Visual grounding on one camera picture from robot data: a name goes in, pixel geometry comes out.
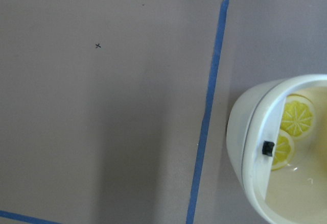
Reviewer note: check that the lower lemon slice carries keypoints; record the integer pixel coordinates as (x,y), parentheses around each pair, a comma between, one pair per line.
(284,151)

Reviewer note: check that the lemon slice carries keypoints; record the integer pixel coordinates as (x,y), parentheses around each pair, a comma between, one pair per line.
(284,151)
(299,117)

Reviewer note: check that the upper lemon slice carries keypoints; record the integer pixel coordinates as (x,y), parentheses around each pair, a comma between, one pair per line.
(299,117)

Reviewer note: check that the brown paper table cover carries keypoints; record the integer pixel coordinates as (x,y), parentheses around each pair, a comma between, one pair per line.
(115,111)

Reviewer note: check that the white lidded bin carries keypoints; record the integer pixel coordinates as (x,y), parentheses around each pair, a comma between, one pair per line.
(297,192)

